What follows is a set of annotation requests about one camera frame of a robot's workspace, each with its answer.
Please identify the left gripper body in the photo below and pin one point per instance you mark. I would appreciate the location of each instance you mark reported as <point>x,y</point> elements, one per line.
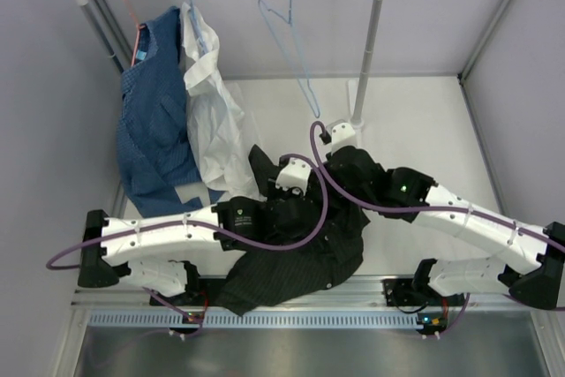
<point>280,197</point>

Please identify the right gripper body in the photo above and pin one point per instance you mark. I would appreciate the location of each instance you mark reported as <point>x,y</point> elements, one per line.
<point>327,168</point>

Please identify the black pinstriped shirt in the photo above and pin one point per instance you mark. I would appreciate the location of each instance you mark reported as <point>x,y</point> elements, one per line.
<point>266,278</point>

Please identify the blue wire hanger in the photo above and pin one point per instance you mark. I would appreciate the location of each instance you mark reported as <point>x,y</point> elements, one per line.
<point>281,26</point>

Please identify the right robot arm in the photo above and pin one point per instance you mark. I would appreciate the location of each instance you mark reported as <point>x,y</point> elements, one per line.
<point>524,262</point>

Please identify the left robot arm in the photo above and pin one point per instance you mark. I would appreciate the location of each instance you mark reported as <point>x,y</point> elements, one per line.
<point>140,252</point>

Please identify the white shirt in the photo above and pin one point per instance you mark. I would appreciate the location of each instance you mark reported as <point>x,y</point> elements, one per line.
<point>219,130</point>

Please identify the blue checked shirt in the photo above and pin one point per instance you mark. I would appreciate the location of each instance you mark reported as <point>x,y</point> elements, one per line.
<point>154,154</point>

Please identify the light blue hanger with shirt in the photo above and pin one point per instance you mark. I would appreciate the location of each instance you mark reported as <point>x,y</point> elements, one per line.
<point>197,28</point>

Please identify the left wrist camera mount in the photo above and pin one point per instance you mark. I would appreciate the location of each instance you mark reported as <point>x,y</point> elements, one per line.
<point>294,176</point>

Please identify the aluminium mounting rail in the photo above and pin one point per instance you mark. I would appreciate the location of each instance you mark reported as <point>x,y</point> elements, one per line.
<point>361,292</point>

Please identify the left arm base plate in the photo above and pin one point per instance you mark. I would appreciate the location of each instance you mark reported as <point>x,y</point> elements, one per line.
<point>204,291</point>

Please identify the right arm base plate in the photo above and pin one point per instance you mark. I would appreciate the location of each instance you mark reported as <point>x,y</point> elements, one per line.
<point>430,308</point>

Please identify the slotted cable duct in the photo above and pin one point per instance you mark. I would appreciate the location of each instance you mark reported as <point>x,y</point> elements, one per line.
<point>277,319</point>

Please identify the pink wire hanger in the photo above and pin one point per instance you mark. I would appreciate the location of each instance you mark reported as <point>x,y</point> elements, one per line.
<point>138,27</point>

